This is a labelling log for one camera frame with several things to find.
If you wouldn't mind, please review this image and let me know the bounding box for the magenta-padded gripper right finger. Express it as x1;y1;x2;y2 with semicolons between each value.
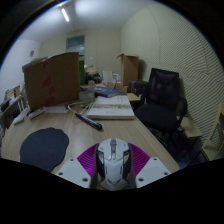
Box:
128;143;173;189

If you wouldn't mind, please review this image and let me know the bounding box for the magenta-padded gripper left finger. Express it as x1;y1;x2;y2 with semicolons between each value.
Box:
54;143;101;189

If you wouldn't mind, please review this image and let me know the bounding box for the white and grey computer mouse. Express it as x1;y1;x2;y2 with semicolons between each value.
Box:
91;138;137;192

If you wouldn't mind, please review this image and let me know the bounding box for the dark grey scalloped mouse pad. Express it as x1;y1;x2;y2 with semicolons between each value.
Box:
19;127;70;173

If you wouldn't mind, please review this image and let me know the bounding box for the black marker pen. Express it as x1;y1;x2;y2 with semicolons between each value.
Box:
74;112;103;131

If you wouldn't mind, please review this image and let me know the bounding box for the black office chair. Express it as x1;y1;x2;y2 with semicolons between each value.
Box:
134;67;188;134

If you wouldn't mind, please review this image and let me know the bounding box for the white book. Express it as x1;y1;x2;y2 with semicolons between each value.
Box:
86;95;136;121

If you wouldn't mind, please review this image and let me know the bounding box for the light wooden chair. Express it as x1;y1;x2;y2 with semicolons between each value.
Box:
200;103;224;163

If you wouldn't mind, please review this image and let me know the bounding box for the small white remote control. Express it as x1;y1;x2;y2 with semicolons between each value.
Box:
12;111;29;125

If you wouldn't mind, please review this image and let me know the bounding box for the blue book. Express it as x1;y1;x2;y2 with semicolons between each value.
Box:
87;85;128;99

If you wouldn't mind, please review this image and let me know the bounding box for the wooden shelf unit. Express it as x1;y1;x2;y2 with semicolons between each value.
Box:
0;84;26;134

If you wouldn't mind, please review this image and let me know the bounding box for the large brown cardboard box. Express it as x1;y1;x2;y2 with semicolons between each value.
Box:
22;51;81;112

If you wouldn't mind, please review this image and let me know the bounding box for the tall open cardboard box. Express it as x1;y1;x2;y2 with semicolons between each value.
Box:
116;53;140;87

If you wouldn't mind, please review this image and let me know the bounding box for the door with window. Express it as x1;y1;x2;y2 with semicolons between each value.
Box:
65;34;86;56

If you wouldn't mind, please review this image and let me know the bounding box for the ceiling tube light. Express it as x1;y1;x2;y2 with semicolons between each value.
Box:
60;7;71;23

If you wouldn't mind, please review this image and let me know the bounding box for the white cable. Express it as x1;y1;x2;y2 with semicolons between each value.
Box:
67;101;91;116

